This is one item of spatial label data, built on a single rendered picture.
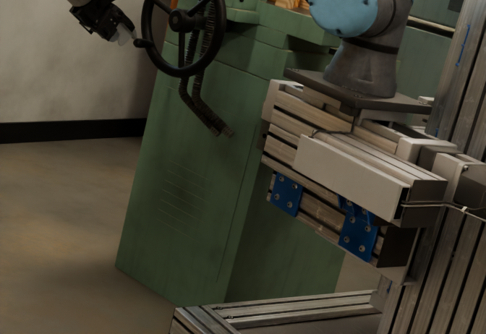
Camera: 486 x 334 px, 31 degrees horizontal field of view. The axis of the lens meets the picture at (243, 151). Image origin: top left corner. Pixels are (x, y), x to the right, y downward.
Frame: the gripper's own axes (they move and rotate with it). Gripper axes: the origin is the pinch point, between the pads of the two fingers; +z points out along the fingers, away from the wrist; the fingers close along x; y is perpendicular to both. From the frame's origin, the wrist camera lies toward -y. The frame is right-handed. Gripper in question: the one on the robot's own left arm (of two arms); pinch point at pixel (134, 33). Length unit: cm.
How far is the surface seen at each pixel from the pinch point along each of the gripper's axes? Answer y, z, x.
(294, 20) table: -23.3, 13.8, 31.3
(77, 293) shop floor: 64, 38, -1
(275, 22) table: -21.7, 14.8, 25.4
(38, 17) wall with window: -14, 67, -124
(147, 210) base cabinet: 34, 47, -3
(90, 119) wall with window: 5, 124, -126
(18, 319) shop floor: 76, 17, 5
